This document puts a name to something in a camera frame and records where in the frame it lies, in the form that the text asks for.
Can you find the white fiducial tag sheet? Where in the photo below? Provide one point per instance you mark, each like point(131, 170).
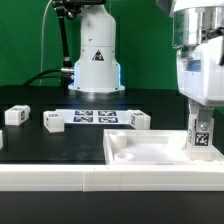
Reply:
point(96, 117)

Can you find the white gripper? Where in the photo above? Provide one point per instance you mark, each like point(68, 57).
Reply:
point(201, 78)

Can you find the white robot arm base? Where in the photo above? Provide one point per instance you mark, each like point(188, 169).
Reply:
point(97, 70)

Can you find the white square table top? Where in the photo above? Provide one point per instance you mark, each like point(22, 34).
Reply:
point(152, 147)

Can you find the white obstacle wall rail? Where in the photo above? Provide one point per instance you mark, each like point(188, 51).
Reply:
point(87, 178)

